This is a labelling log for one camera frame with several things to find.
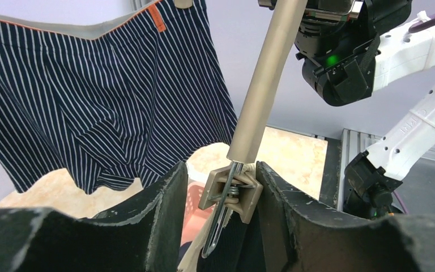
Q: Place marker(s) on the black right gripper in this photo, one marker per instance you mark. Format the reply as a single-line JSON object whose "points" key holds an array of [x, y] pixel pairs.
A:
{"points": [[322, 15]]}

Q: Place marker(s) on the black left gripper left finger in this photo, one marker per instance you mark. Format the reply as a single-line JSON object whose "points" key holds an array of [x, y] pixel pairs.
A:
{"points": [[142, 233]]}

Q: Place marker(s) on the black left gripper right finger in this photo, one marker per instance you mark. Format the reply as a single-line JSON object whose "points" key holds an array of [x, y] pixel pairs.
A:
{"points": [[300, 233]]}

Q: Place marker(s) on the beige clip hanger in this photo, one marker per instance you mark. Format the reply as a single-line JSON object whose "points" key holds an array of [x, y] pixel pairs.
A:
{"points": [[183, 4], [230, 188]]}

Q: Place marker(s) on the dark striped underwear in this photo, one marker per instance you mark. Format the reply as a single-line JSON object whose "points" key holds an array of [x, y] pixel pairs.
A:
{"points": [[112, 102]]}

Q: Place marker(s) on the black underwear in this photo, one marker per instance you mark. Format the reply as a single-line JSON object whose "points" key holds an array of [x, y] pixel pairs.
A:
{"points": [[239, 249]]}

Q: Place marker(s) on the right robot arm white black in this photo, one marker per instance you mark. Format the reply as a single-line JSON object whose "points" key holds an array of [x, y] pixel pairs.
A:
{"points": [[352, 128]]}

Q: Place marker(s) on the pink plastic basket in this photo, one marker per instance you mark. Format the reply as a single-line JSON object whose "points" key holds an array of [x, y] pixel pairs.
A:
{"points": [[194, 217]]}

